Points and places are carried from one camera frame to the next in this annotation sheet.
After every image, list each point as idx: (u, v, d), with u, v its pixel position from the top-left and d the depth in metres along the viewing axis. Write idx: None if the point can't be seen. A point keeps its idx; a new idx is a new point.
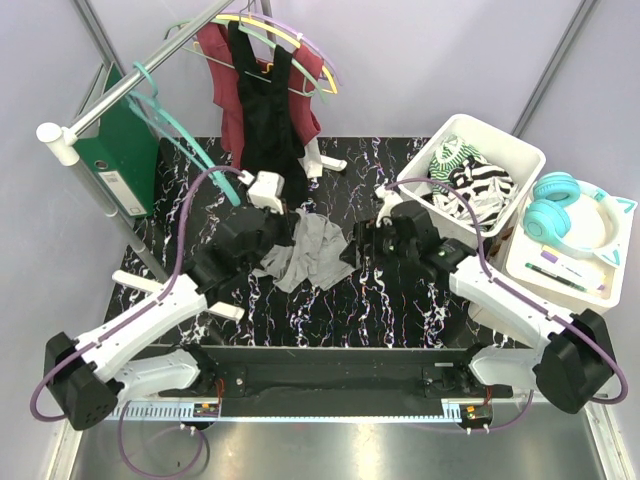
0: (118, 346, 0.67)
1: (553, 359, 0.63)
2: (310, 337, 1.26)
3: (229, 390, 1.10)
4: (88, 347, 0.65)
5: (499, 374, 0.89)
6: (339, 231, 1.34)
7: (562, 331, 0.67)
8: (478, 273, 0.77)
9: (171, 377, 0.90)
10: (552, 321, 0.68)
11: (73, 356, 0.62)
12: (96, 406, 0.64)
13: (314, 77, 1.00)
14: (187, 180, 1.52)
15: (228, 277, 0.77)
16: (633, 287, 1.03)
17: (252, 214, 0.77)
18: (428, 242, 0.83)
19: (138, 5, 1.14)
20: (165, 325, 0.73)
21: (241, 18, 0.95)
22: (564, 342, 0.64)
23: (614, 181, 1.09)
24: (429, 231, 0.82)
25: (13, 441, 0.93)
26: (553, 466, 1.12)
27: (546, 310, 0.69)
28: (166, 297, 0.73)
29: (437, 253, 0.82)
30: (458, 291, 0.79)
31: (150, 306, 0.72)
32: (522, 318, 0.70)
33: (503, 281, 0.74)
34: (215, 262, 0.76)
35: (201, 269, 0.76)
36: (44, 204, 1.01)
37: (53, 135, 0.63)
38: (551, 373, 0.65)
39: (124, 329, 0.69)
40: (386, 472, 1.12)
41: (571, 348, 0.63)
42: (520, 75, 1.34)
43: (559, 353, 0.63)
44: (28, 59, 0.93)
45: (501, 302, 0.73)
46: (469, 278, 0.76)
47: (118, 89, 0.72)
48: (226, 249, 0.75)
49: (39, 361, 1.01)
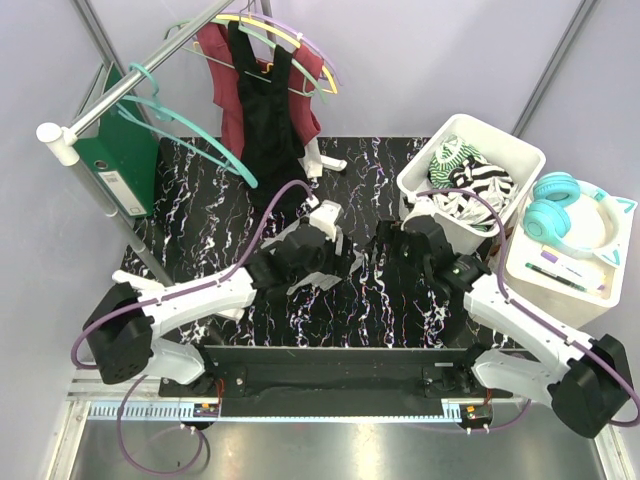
0: (175, 310, 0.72)
1: (573, 386, 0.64)
2: (310, 337, 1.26)
3: (229, 390, 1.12)
4: (149, 301, 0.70)
5: (502, 378, 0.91)
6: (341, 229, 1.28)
7: (580, 356, 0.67)
8: (493, 293, 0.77)
9: (183, 365, 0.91)
10: (570, 346, 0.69)
11: (134, 306, 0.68)
12: (131, 364, 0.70)
13: (314, 77, 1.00)
14: (187, 180, 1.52)
15: (278, 283, 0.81)
16: (633, 287, 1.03)
17: (310, 232, 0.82)
18: (441, 259, 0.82)
19: (138, 4, 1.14)
20: (216, 306, 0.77)
21: (241, 18, 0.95)
22: (583, 370, 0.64)
23: (614, 181, 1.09)
24: (442, 248, 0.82)
25: (13, 441, 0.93)
26: (552, 466, 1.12)
27: (565, 336, 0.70)
28: (226, 281, 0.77)
29: (451, 269, 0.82)
30: (471, 308, 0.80)
31: (209, 284, 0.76)
32: (540, 342, 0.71)
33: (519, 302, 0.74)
34: (270, 268, 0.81)
35: (256, 273, 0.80)
36: (43, 204, 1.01)
37: (53, 135, 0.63)
38: (570, 399, 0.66)
39: (182, 296, 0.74)
40: (387, 472, 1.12)
41: (590, 376, 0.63)
42: (520, 74, 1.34)
43: (580, 381, 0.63)
44: (27, 59, 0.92)
45: (518, 323, 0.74)
46: (484, 297, 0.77)
47: (118, 90, 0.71)
48: (285, 257, 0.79)
49: (39, 361, 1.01)
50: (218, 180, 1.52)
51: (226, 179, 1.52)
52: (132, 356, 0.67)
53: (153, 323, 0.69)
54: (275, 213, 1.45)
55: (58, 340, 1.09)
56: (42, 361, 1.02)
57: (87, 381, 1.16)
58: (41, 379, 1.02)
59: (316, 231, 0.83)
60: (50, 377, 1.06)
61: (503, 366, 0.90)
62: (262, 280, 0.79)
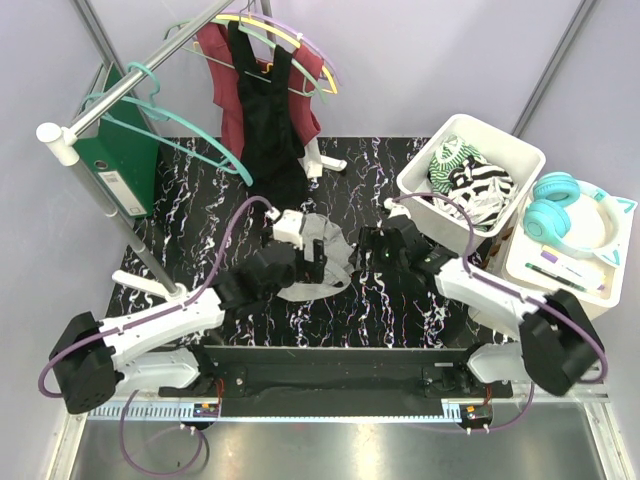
0: (138, 339, 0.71)
1: (529, 338, 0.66)
2: (310, 337, 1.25)
3: (229, 390, 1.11)
4: (111, 332, 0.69)
5: (491, 365, 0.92)
6: (339, 231, 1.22)
7: (535, 309, 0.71)
8: (459, 271, 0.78)
9: (172, 374, 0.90)
10: (526, 301, 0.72)
11: (93, 338, 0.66)
12: (95, 394, 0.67)
13: (314, 77, 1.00)
14: (187, 180, 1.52)
15: (248, 301, 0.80)
16: (633, 287, 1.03)
17: (284, 247, 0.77)
18: (415, 251, 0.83)
19: (138, 4, 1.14)
20: (183, 329, 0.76)
21: (241, 18, 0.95)
22: (538, 321, 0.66)
23: (614, 181, 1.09)
24: (417, 242, 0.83)
25: (13, 441, 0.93)
26: (552, 466, 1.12)
27: (520, 293, 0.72)
28: (192, 303, 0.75)
29: (423, 260, 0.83)
30: (444, 290, 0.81)
31: (174, 308, 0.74)
32: (500, 304, 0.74)
33: (482, 274, 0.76)
34: (239, 286, 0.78)
35: (226, 293, 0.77)
36: (43, 204, 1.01)
37: (54, 135, 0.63)
38: (533, 354, 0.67)
39: (145, 325, 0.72)
40: (387, 472, 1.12)
41: (545, 325, 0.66)
42: (520, 75, 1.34)
43: (533, 331, 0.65)
44: (27, 59, 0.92)
45: (480, 293, 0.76)
46: (451, 276, 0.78)
47: (118, 89, 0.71)
48: (255, 276, 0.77)
49: (38, 362, 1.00)
50: (218, 180, 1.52)
51: (226, 179, 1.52)
52: (93, 389, 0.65)
53: (114, 354, 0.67)
54: None
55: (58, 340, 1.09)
56: (42, 361, 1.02)
57: None
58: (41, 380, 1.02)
59: (288, 246, 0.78)
60: None
61: (491, 354, 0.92)
62: (230, 299, 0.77)
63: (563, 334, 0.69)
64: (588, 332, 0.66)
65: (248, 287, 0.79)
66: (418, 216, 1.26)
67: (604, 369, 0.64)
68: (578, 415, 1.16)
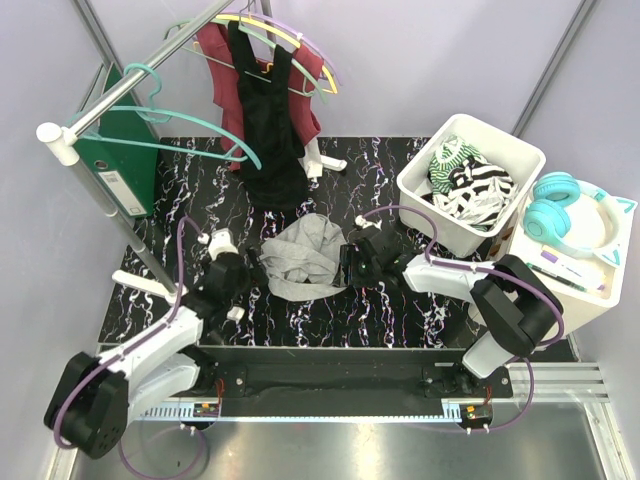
0: (140, 359, 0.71)
1: (481, 300, 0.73)
2: (310, 337, 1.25)
3: (229, 390, 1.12)
4: (113, 360, 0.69)
5: (481, 354, 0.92)
6: (338, 231, 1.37)
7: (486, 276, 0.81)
8: (422, 263, 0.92)
9: (175, 380, 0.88)
10: (476, 272, 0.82)
11: (99, 369, 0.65)
12: (113, 426, 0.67)
13: (314, 77, 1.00)
14: (187, 180, 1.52)
15: (216, 309, 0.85)
16: (633, 287, 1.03)
17: (230, 256, 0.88)
18: (385, 257, 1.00)
19: (138, 4, 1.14)
20: (172, 346, 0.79)
21: (242, 19, 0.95)
22: (488, 285, 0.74)
23: (614, 180, 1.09)
24: (383, 246, 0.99)
25: (13, 440, 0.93)
26: (553, 466, 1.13)
27: (470, 266, 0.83)
28: (174, 321, 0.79)
29: (392, 261, 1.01)
30: (418, 286, 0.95)
31: (159, 329, 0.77)
32: (457, 279, 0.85)
33: (440, 260, 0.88)
34: (204, 299, 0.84)
35: (197, 308, 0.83)
36: (43, 204, 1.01)
37: (54, 135, 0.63)
38: (492, 319, 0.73)
39: (141, 346, 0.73)
40: (386, 473, 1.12)
41: (494, 288, 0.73)
42: (520, 75, 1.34)
43: (481, 291, 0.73)
44: (27, 59, 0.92)
45: (441, 276, 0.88)
46: (415, 268, 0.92)
47: (117, 89, 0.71)
48: (216, 286, 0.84)
49: (38, 362, 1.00)
50: (218, 180, 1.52)
51: (226, 179, 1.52)
52: (111, 418, 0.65)
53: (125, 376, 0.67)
54: (275, 213, 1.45)
55: (58, 339, 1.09)
56: (43, 360, 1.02)
57: None
58: (42, 379, 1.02)
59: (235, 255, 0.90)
60: (51, 377, 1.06)
61: (478, 344, 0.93)
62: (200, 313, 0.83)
63: (522, 297, 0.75)
64: (540, 289, 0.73)
65: (214, 299, 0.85)
66: (409, 222, 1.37)
67: (559, 318, 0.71)
68: (578, 415, 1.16)
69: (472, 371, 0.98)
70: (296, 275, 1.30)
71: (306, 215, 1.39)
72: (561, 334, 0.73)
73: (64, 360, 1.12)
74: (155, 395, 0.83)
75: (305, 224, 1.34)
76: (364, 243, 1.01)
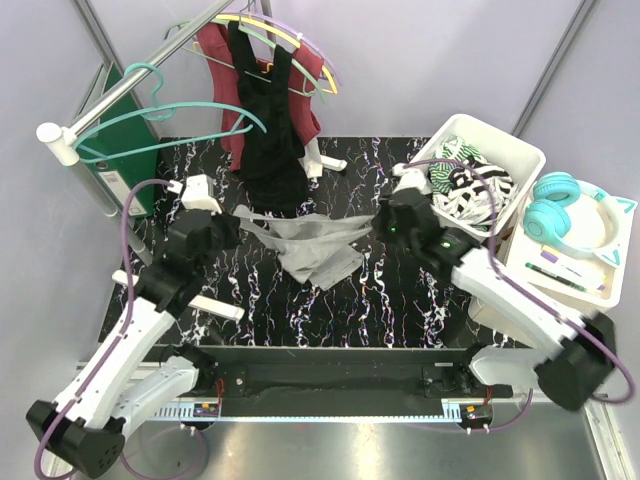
0: (99, 393, 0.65)
1: (564, 366, 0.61)
2: (310, 337, 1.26)
3: (229, 390, 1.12)
4: (69, 406, 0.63)
5: (498, 371, 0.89)
6: None
7: (572, 334, 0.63)
8: (485, 269, 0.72)
9: (174, 386, 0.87)
10: (562, 324, 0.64)
11: (55, 422, 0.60)
12: (104, 450, 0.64)
13: (314, 77, 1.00)
14: (187, 180, 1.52)
15: (184, 283, 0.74)
16: (633, 287, 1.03)
17: (196, 214, 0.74)
18: (429, 233, 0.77)
19: (138, 5, 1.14)
20: (137, 356, 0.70)
21: (241, 18, 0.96)
22: (575, 348, 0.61)
23: (614, 181, 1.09)
24: (431, 219, 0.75)
25: (13, 439, 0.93)
26: (553, 466, 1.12)
27: (557, 313, 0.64)
28: (129, 328, 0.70)
29: (441, 244, 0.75)
30: (461, 285, 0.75)
31: (115, 343, 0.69)
32: (531, 319, 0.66)
33: (511, 279, 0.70)
34: (168, 272, 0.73)
35: (159, 286, 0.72)
36: (43, 204, 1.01)
37: (53, 135, 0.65)
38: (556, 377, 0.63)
39: (99, 375, 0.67)
40: (386, 473, 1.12)
41: (580, 355, 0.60)
42: (520, 74, 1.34)
43: (571, 359, 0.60)
44: (27, 58, 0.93)
45: (509, 302, 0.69)
46: (474, 274, 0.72)
47: (118, 89, 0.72)
48: (178, 256, 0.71)
49: (38, 361, 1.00)
50: (218, 180, 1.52)
51: (226, 179, 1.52)
52: (97, 449, 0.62)
53: (86, 424, 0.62)
54: (275, 213, 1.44)
55: (58, 338, 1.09)
56: (42, 360, 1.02)
57: None
58: (42, 378, 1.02)
59: (202, 212, 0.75)
60: (51, 378, 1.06)
61: (495, 357, 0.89)
62: (163, 290, 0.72)
63: None
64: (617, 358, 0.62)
65: (179, 272, 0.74)
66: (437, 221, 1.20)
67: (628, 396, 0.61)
68: (578, 416, 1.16)
69: (479, 378, 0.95)
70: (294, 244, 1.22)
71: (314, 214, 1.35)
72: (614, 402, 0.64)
73: (65, 360, 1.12)
74: (153, 404, 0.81)
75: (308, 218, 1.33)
76: (406, 211, 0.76)
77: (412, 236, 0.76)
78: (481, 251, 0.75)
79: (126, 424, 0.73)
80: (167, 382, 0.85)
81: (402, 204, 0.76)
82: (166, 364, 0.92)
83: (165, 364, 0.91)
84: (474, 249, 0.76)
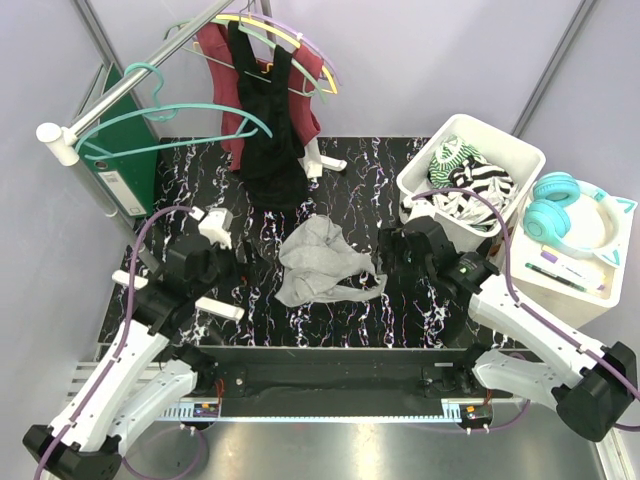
0: (94, 417, 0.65)
1: (584, 397, 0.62)
2: (310, 337, 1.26)
3: (229, 390, 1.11)
4: (64, 432, 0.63)
5: (507, 381, 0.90)
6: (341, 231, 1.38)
7: (593, 365, 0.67)
8: (503, 295, 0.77)
9: (172, 393, 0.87)
10: (583, 354, 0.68)
11: (50, 447, 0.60)
12: (100, 469, 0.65)
13: (313, 77, 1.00)
14: (187, 180, 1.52)
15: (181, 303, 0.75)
16: (633, 287, 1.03)
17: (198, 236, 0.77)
18: (444, 258, 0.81)
19: (138, 5, 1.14)
20: (132, 380, 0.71)
21: (241, 18, 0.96)
22: (595, 379, 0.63)
23: (614, 180, 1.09)
24: (444, 246, 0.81)
25: (14, 439, 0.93)
26: (553, 466, 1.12)
27: (578, 343, 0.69)
28: (122, 351, 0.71)
29: (457, 269, 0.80)
30: (479, 309, 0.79)
31: (108, 367, 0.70)
32: (552, 349, 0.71)
33: (529, 305, 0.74)
34: (165, 292, 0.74)
35: (152, 305, 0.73)
36: (43, 203, 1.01)
37: (53, 135, 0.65)
38: (575, 405, 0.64)
39: (93, 400, 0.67)
40: (386, 473, 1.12)
41: (601, 385, 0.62)
42: (520, 75, 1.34)
43: (592, 391, 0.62)
44: (27, 58, 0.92)
45: (531, 332, 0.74)
46: (491, 300, 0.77)
47: (118, 89, 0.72)
48: (176, 275, 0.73)
49: (38, 362, 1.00)
50: (218, 180, 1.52)
51: (226, 179, 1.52)
52: (93, 471, 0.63)
53: (82, 447, 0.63)
54: (275, 213, 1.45)
55: (58, 338, 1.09)
56: (42, 360, 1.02)
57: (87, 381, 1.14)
58: (42, 378, 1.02)
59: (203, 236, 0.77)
60: (51, 377, 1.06)
61: (511, 369, 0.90)
62: (157, 309, 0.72)
63: None
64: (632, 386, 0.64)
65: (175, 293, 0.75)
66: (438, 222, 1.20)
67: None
68: None
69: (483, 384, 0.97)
70: (333, 280, 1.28)
71: (315, 218, 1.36)
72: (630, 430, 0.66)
73: (65, 360, 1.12)
74: (150, 415, 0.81)
75: (311, 224, 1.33)
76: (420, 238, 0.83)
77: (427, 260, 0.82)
78: (496, 277, 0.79)
79: (122, 442, 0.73)
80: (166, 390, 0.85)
81: (416, 230, 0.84)
82: (164, 370, 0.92)
83: (163, 369, 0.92)
84: (492, 275, 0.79)
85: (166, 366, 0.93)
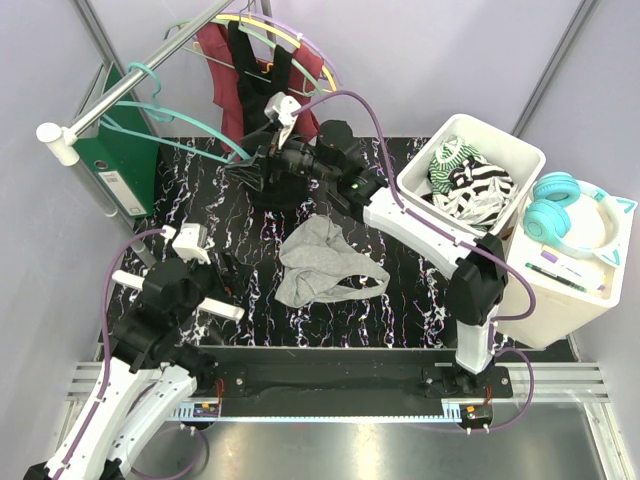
0: (86, 457, 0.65)
1: (461, 285, 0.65)
2: (310, 337, 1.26)
3: (229, 390, 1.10)
4: (58, 474, 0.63)
5: (465, 347, 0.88)
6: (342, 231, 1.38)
7: (467, 254, 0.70)
8: (390, 205, 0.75)
9: (171, 403, 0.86)
10: (458, 247, 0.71)
11: None
12: None
13: (314, 76, 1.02)
14: (187, 180, 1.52)
15: (161, 336, 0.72)
16: (633, 287, 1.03)
17: (175, 261, 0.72)
18: (346, 174, 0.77)
19: (138, 6, 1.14)
20: (122, 413, 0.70)
21: (241, 18, 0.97)
22: (468, 266, 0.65)
23: (613, 180, 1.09)
24: (354, 164, 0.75)
25: (16, 439, 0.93)
26: (553, 467, 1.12)
27: (454, 238, 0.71)
28: (106, 388, 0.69)
29: (350, 186, 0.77)
30: (371, 221, 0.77)
31: (94, 408, 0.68)
32: (432, 247, 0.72)
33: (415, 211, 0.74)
34: (144, 322, 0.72)
35: (133, 338, 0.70)
36: (43, 203, 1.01)
37: (54, 135, 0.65)
38: (458, 296, 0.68)
39: (85, 439, 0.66)
40: (386, 473, 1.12)
41: (474, 270, 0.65)
42: (520, 74, 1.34)
43: (464, 276, 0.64)
44: (28, 59, 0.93)
45: (412, 230, 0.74)
46: (381, 210, 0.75)
47: (118, 89, 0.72)
48: (154, 305, 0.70)
49: (38, 362, 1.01)
50: (218, 180, 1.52)
51: (226, 179, 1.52)
52: None
53: None
54: (275, 213, 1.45)
55: (59, 338, 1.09)
56: (42, 361, 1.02)
57: (88, 381, 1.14)
58: (42, 379, 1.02)
59: (176, 263, 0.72)
60: (51, 378, 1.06)
61: (459, 337, 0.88)
62: (137, 343, 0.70)
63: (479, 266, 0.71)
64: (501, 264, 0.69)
65: (156, 326, 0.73)
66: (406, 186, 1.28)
67: (533, 305, 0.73)
68: (578, 416, 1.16)
69: (487, 360, 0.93)
70: (333, 280, 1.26)
71: (313, 218, 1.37)
72: (529, 313, 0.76)
73: (65, 360, 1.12)
74: (149, 433, 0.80)
75: (313, 224, 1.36)
76: (335, 153, 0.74)
77: (332, 176, 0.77)
78: (386, 190, 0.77)
79: (122, 465, 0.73)
80: (161, 406, 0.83)
81: (332, 144, 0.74)
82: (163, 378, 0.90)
83: (162, 374, 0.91)
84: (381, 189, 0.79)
85: (165, 374, 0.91)
